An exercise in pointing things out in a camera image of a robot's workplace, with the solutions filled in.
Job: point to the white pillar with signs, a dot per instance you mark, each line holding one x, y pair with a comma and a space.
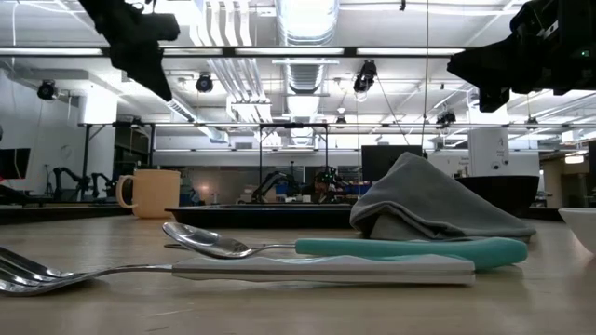
489, 151

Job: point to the black aluminium table frame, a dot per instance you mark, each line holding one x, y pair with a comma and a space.
46, 213

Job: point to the white plate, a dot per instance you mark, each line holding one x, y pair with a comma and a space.
582, 225

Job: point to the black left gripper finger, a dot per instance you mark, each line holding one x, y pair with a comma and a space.
139, 65

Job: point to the overhead light bar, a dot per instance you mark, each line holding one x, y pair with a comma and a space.
228, 51

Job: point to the black ceiling spotlight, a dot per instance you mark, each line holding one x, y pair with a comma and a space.
46, 89
204, 83
446, 117
365, 76

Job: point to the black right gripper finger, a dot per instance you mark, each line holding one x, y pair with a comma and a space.
493, 100
484, 67

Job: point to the grey cloth napkin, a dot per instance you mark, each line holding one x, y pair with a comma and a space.
419, 200

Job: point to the orange mug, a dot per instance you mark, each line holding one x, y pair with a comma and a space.
156, 193

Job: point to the black monitor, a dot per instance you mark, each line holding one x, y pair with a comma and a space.
386, 163
14, 164

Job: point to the black serving tray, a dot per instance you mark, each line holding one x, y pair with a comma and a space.
256, 216

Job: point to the black background rig frame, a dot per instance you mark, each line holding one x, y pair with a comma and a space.
293, 125
86, 158

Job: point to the black background robot arm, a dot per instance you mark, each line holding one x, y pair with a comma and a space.
267, 183
63, 174
100, 181

